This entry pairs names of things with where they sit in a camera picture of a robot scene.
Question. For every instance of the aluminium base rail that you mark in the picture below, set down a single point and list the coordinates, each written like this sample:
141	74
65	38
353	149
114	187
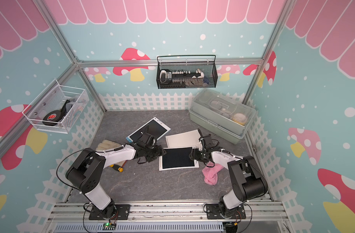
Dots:
259	216

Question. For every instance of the clear acrylic wall bin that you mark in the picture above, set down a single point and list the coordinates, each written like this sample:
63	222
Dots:
71	101

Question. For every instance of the black wire mesh basket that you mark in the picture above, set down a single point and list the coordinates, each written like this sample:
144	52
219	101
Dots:
186	71

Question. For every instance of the beige work glove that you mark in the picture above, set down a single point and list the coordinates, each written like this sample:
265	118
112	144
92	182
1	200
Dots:
106	145

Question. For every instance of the white drawing tablet front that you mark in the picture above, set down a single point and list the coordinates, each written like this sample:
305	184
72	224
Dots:
184	140

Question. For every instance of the white drawing tablet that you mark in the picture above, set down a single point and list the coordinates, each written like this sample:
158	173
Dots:
178	158
184	140

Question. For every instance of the pink cleaning cloth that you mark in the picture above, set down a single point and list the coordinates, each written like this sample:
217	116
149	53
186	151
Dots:
210	173

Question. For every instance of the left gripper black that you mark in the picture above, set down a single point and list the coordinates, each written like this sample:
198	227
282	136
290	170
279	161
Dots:
159	152

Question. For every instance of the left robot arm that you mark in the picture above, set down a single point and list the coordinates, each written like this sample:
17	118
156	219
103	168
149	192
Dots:
87	169

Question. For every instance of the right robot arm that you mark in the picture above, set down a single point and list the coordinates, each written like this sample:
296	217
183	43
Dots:
246	179

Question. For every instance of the blue framed drawing tablet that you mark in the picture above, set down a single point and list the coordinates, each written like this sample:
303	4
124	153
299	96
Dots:
154	127

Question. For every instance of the green translucent storage box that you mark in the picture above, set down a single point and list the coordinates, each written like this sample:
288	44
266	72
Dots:
221	115

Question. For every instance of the yellow handled screwdriver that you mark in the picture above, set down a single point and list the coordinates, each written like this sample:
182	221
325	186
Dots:
117	167

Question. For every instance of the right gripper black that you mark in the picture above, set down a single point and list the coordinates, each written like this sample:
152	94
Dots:
194	152

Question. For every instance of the black tape roll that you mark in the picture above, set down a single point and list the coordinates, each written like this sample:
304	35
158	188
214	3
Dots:
52	118

